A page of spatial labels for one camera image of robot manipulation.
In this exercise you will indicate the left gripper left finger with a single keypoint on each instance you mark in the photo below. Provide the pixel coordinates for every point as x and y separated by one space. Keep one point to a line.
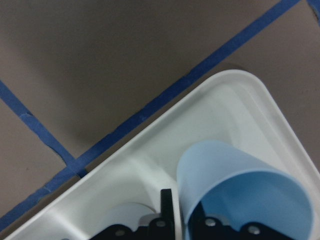
162 227

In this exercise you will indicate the light blue plastic cup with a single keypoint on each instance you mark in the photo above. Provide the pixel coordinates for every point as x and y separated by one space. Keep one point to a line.
230 183

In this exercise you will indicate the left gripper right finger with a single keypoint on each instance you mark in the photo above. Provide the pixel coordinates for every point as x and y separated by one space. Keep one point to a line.
210 227

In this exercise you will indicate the cream plastic tray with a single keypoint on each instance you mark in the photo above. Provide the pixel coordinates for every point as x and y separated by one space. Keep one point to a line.
232 107

